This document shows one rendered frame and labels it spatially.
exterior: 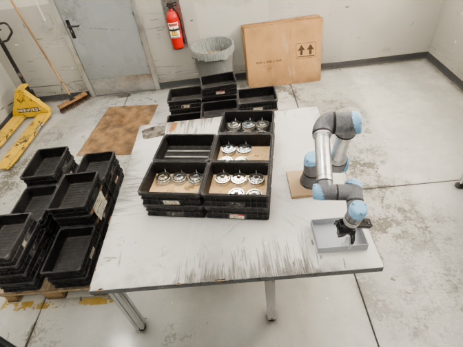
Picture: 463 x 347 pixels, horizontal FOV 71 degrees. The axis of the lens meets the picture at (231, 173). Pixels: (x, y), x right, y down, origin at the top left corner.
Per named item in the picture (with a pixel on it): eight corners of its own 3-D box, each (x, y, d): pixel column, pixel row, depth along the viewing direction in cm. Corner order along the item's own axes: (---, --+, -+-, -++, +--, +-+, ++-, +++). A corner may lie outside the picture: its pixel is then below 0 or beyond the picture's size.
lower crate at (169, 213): (214, 185, 228) (211, 173, 220) (206, 219, 206) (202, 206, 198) (160, 184, 235) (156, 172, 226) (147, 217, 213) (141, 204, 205)
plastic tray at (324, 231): (355, 220, 193) (357, 215, 189) (367, 249, 178) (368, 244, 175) (310, 224, 194) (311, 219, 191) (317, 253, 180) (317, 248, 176)
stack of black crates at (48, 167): (60, 182, 335) (37, 149, 305) (88, 180, 333) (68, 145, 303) (45, 213, 306) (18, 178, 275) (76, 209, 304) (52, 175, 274)
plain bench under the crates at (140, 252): (312, 164, 334) (317, 105, 287) (362, 323, 217) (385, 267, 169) (160, 180, 343) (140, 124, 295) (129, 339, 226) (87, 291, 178)
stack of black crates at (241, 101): (275, 120, 374) (274, 85, 343) (278, 136, 352) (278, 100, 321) (240, 124, 376) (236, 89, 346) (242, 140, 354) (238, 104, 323)
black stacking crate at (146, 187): (211, 174, 220) (209, 162, 212) (202, 208, 199) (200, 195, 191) (156, 173, 227) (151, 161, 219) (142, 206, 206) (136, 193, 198)
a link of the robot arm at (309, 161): (302, 164, 215) (303, 149, 206) (323, 164, 213) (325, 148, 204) (303, 177, 207) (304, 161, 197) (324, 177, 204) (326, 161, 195)
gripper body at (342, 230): (333, 224, 164) (337, 215, 154) (349, 222, 164) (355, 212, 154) (337, 238, 160) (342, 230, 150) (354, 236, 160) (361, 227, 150)
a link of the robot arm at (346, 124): (321, 160, 213) (332, 106, 165) (345, 160, 210) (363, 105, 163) (322, 176, 207) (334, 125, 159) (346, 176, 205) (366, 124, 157)
